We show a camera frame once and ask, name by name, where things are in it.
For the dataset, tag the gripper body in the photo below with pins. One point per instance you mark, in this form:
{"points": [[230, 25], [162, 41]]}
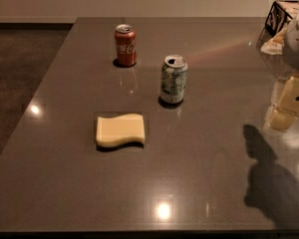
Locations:
{"points": [[298, 45]]}

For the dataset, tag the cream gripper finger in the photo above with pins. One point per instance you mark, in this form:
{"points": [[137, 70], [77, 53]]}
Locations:
{"points": [[280, 119]]}

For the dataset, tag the red coke can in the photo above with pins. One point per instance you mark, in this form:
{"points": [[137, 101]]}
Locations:
{"points": [[125, 37]]}

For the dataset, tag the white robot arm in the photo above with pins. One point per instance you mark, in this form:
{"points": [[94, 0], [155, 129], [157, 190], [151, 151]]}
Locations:
{"points": [[287, 64]]}

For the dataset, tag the white green soda can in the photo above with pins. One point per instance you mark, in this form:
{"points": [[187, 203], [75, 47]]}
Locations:
{"points": [[173, 79]]}

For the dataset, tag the white packet beside basket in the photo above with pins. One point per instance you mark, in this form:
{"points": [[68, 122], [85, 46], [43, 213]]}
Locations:
{"points": [[275, 45]]}

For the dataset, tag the yellow sponge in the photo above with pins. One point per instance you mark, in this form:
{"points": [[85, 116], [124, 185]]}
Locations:
{"points": [[113, 132]]}

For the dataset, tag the black wire basket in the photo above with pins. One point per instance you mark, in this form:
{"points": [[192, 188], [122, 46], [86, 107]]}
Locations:
{"points": [[280, 14]]}

